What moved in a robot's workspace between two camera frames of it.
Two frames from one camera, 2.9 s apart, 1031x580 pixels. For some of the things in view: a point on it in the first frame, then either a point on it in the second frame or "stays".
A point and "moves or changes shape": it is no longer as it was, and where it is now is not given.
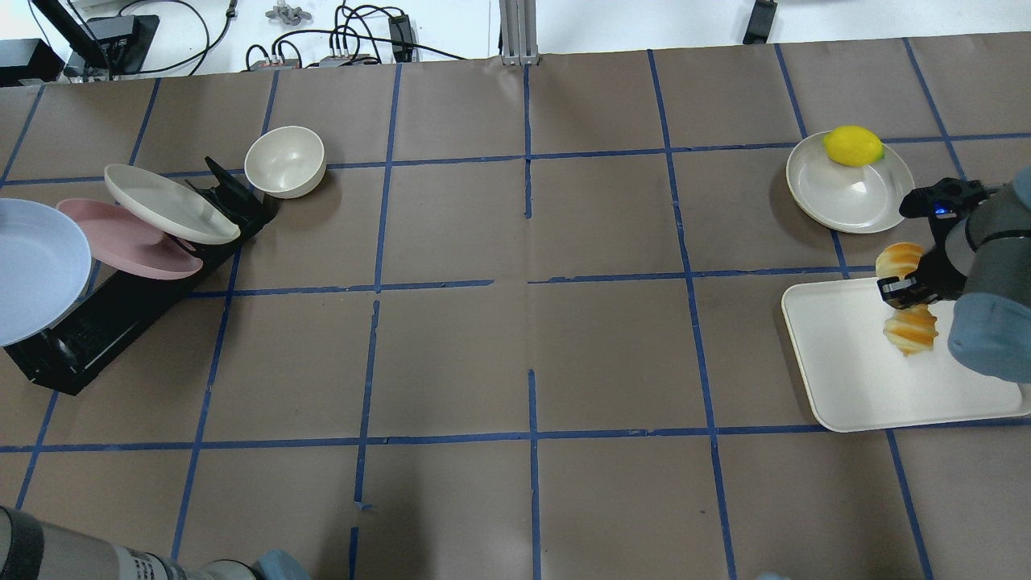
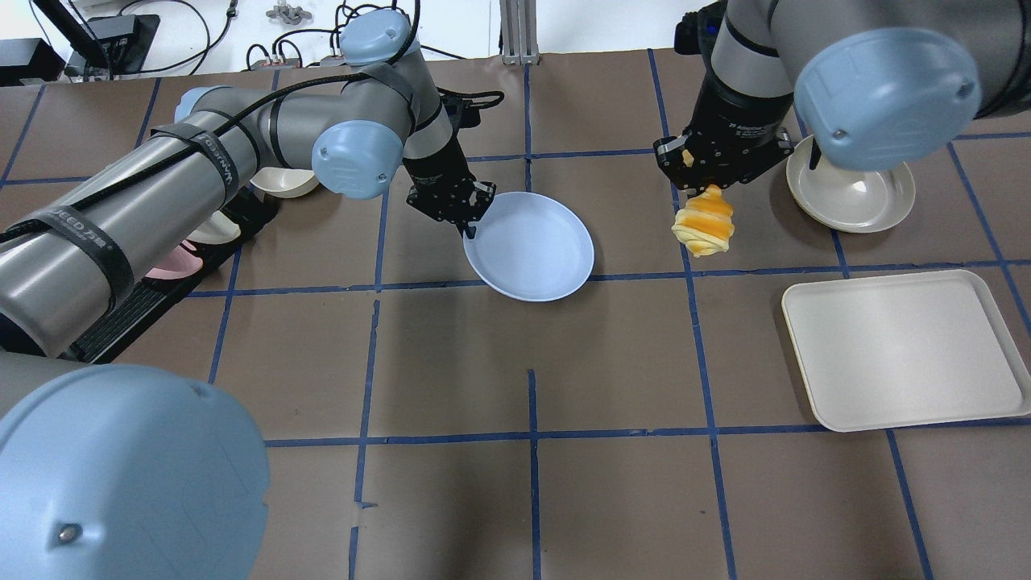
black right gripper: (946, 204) to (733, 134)
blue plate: (45, 262) moves or changes shape
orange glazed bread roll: (910, 330) to (705, 223)
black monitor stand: (117, 44) stays
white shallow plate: (853, 199) stays
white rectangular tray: (857, 379) stays
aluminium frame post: (519, 32) stays
